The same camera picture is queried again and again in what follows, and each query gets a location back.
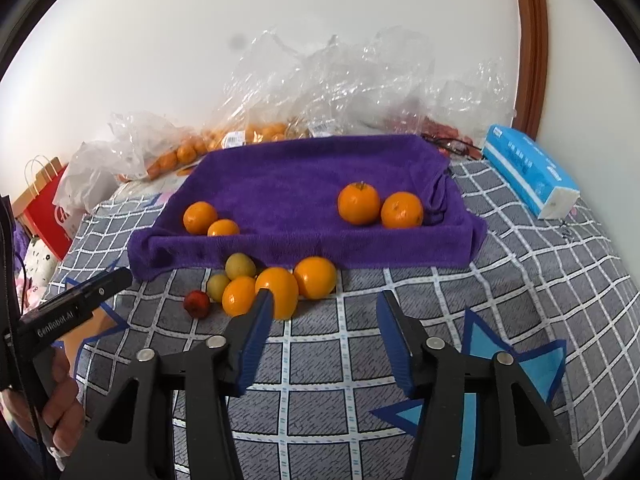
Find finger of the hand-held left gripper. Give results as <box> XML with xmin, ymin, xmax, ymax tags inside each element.
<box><xmin>64</xmin><ymin>267</ymin><xmax>135</xmax><ymax>313</ymax></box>

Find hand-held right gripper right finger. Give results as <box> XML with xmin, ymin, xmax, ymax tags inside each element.
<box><xmin>376</xmin><ymin>290</ymin><xmax>586</xmax><ymax>480</ymax></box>

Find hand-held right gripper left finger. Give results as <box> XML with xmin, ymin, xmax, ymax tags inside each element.
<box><xmin>60</xmin><ymin>290</ymin><xmax>275</xmax><ymax>480</ymax></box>

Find green jujube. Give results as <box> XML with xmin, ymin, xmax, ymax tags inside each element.
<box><xmin>207</xmin><ymin>273</ymin><xmax>232</xmax><ymax>301</ymax></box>
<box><xmin>225</xmin><ymin>253</ymin><xmax>257</xmax><ymax>280</ymax></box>

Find red cherry tomato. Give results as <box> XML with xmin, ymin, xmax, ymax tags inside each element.
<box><xmin>183</xmin><ymin>290</ymin><xmax>211</xmax><ymax>318</ymax></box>

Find purple towel covered tray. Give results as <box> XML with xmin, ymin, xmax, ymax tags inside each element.
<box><xmin>127</xmin><ymin>134</ymin><xmax>488</xmax><ymax>281</ymax></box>

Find person's left hand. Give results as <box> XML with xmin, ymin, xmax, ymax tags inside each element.
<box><xmin>0</xmin><ymin>349</ymin><xmax>88</xmax><ymax>456</ymax></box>

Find grey checked star tablecloth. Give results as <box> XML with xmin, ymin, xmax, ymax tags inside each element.
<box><xmin>50</xmin><ymin>150</ymin><xmax>633</xmax><ymax>480</ymax></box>

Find white spotted cloth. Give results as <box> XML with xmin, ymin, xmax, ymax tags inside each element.
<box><xmin>22</xmin><ymin>237</ymin><xmax>63</xmax><ymax>306</ymax></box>

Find red paper bag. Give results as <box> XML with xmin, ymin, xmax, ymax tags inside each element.
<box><xmin>22</xmin><ymin>156</ymin><xmax>83</xmax><ymax>261</ymax></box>

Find white plastic bag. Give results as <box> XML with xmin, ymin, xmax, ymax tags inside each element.
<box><xmin>52</xmin><ymin>140</ymin><xmax>131</xmax><ymax>221</ymax></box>

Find pile of bagged oranges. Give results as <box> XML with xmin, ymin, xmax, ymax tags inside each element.
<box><xmin>205</xmin><ymin>120</ymin><xmax>291</xmax><ymax>153</ymax></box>
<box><xmin>117</xmin><ymin>140</ymin><xmax>211</xmax><ymax>181</ymax></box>

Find dark-framed eyeglasses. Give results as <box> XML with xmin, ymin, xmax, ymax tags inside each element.
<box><xmin>420</xmin><ymin>131</ymin><xmax>483</xmax><ymax>160</ymax></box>

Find blue tissue pack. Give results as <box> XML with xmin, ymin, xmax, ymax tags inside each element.
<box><xmin>482</xmin><ymin>124</ymin><xmax>581</xmax><ymax>220</ymax></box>

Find pile of bagged red tomatoes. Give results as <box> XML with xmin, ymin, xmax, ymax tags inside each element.
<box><xmin>400</xmin><ymin>115</ymin><xmax>473</xmax><ymax>143</ymax></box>

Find labelled clear plastic bag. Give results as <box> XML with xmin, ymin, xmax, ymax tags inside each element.
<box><xmin>202</xmin><ymin>30</ymin><xmax>436</xmax><ymax>153</ymax></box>

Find brown wooden door frame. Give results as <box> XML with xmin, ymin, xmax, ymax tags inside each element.
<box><xmin>512</xmin><ymin>0</ymin><xmax>549</xmax><ymax>141</ymax></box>

